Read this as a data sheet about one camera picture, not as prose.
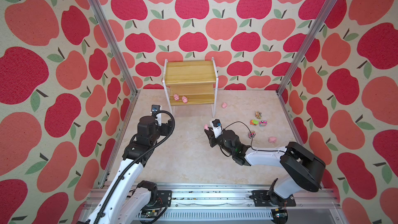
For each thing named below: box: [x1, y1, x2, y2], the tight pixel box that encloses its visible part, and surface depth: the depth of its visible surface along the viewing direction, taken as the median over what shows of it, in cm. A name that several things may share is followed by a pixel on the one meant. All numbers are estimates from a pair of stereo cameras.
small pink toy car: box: [248, 130, 257, 139], surface depth 97 cm
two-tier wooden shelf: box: [162, 57, 219, 118], surface depth 90 cm
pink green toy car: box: [259, 120, 268, 128], surface depth 103 cm
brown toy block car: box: [254, 111, 262, 120], surface depth 107 cm
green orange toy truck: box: [249, 119, 259, 126], surface depth 103 cm
